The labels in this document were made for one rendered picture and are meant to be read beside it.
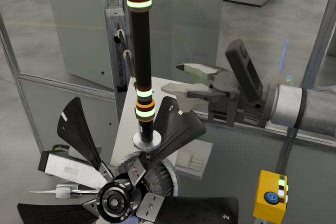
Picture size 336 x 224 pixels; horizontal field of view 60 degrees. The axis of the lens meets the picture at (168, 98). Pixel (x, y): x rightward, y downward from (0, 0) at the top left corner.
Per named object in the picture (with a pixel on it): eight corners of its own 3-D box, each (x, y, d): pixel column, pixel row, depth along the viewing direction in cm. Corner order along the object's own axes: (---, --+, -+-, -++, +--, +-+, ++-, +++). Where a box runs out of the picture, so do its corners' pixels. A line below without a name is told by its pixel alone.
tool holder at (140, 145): (130, 130, 77) (127, 100, 71) (156, 125, 78) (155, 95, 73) (135, 154, 70) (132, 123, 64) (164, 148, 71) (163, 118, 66)
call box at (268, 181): (256, 185, 121) (261, 168, 115) (281, 192, 119) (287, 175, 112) (251, 218, 109) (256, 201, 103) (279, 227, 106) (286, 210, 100)
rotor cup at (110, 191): (106, 208, 99) (85, 220, 87) (115, 166, 100) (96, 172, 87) (145, 222, 95) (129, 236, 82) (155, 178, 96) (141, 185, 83)
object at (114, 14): (107, 26, 123) (104, 6, 118) (123, 24, 125) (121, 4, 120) (109, 35, 115) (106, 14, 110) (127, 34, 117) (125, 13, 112)
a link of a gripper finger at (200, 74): (175, 84, 67) (208, 100, 62) (176, 61, 63) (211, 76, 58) (184, 79, 68) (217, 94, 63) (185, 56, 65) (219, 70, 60)
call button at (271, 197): (266, 193, 107) (267, 190, 106) (277, 196, 106) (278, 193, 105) (265, 201, 104) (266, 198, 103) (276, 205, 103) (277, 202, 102)
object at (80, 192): (115, 195, 102) (31, 194, 111) (115, 189, 102) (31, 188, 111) (112, 196, 99) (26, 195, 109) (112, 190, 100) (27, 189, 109)
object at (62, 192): (60, 197, 107) (60, 185, 108) (74, 197, 106) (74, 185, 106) (55, 198, 105) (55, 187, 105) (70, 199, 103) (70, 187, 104)
